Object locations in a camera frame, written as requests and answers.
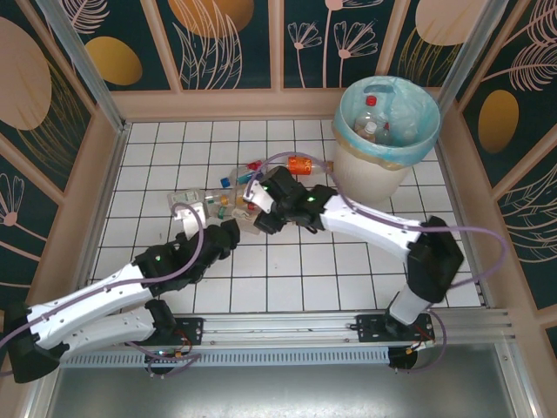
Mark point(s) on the aluminium corner post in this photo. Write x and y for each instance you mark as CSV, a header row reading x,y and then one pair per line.
x,y
467,48
82,61

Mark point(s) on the grey metal sheet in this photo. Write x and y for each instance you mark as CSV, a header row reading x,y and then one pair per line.
x,y
278,392

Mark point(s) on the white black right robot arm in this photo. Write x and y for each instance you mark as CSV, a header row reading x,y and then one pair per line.
x,y
370,226

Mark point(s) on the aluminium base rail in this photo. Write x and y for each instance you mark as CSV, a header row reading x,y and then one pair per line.
x,y
278,331

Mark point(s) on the green cap white label bottle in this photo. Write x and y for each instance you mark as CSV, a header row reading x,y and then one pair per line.
x,y
223,212

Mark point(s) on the bin with blue liner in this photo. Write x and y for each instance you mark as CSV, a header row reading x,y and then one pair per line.
x,y
424,109

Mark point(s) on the beige waste bin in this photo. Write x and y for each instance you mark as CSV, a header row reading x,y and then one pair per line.
x,y
378,178

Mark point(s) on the blue red label bottle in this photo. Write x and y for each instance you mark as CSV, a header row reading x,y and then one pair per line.
x,y
241,174

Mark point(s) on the clear bottle green white label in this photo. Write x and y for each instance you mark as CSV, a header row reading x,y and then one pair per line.
x,y
187,197

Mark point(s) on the large clear bottle red label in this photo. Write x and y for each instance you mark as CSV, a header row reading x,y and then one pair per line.
x,y
370,104

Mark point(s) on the small clear bottle red cap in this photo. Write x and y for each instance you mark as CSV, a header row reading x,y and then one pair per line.
x,y
386,128

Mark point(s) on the orange label clear bottle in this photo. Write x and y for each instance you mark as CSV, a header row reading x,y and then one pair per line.
x,y
310,166

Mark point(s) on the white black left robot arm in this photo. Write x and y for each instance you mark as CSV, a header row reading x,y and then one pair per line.
x,y
87,296

